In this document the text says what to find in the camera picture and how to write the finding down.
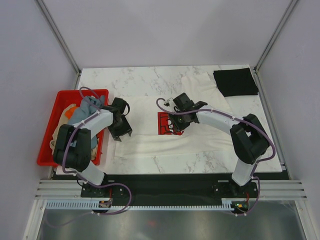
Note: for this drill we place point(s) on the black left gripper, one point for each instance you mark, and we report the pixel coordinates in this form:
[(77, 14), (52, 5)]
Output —
[(126, 129)]

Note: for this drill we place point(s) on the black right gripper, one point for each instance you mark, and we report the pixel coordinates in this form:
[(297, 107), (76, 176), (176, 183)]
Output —
[(177, 126)]

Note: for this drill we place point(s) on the white t-shirt red print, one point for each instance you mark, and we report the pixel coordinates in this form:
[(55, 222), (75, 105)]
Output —
[(145, 140)]

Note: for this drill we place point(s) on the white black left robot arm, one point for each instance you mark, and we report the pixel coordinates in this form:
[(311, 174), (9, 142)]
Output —
[(72, 149)]

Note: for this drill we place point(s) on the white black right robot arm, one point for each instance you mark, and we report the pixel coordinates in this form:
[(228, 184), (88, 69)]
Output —
[(249, 138)]

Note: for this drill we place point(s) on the light blue t-shirt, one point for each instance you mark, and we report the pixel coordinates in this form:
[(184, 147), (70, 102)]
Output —
[(90, 100)]

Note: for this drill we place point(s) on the orange garment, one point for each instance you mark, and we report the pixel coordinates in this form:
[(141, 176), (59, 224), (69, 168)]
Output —
[(69, 113)]

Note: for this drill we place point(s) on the beige t-shirt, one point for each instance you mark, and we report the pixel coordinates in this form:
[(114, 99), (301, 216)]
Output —
[(58, 127)]

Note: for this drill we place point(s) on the folded black t-shirt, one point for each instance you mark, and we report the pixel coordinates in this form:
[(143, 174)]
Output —
[(235, 82)]

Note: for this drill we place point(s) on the red plastic bin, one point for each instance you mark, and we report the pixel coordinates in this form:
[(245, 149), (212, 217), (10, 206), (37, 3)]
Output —
[(64, 98)]

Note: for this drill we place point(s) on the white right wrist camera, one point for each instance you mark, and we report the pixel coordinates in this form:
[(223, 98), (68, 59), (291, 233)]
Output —
[(169, 102)]

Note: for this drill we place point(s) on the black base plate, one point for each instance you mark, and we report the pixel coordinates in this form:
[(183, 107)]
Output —
[(171, 189)]

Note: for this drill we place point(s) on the left aluminium frame post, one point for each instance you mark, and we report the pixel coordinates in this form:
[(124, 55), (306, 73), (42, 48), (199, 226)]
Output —
[(58, 35)]

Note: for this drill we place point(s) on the aluminium frame post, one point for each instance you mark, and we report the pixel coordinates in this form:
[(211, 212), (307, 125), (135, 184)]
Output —
[(58, 35), (276, 33)]

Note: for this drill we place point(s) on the white slotted cable duct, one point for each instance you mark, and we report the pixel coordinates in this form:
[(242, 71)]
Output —
[(98, 205)]

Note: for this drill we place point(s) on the right aluminium frame post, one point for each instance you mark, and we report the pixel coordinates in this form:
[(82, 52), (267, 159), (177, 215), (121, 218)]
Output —
[(276, 33)]

